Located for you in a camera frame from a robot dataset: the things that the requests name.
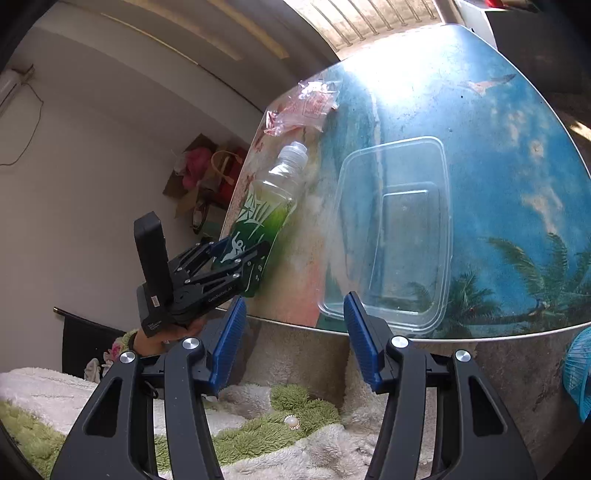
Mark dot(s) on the pearl button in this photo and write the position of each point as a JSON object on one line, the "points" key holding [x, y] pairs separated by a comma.
{"points": [[292, 422]]}

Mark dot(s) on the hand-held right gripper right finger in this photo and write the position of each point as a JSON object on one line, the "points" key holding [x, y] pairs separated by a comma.
{"points": [[362, 341]]}

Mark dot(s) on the blue plastic basket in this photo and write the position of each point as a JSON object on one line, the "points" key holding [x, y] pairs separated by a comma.
{"points": [[581, 369]]}

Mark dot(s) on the green plastic bottle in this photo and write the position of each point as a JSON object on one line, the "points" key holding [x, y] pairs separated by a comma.
{"points": [[268, 198]]}

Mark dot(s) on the fuzzy white green cloth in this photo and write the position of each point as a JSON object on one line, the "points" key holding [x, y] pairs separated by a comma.
{"points": [[277, 443]]}

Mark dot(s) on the red gift bag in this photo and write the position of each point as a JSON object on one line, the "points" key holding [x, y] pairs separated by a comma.
{"points": [[228, 184]]}

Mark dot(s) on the clear plastic container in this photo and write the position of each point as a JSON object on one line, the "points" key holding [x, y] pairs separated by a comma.
{"points": [[397, 217]]}

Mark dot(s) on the pink plush item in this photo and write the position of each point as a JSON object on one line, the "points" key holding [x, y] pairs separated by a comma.
{"points": [[196, 166]]}

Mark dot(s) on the person's left hand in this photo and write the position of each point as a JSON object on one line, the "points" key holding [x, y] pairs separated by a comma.
{"points": [[175, 339]]}

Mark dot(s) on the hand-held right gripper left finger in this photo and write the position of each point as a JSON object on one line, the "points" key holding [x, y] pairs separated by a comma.
{"points": [[228, 346]]}

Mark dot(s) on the cardboard box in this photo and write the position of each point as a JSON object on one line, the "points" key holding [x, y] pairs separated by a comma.
{"points": [[184, 205]]}

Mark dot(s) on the window railing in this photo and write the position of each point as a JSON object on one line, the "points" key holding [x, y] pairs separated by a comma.
{"points": [[369, 23]]}

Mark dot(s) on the clear plastic wrapper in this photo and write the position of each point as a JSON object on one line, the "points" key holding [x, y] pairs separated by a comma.
{"points": [[304, 108]]}

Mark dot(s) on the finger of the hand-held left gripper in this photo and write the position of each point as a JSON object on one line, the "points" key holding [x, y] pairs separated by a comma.
{"points": [[251, 267], [198, 256]]}

